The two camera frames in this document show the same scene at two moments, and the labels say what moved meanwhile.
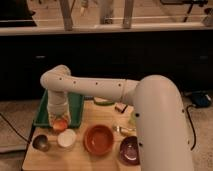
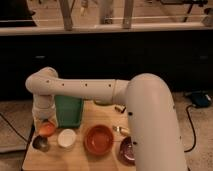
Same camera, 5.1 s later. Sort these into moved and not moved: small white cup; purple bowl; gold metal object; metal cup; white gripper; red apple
Moved: red apple; white gripper
Not moved: gold metal object; metal cup; small white cup; purple bowl
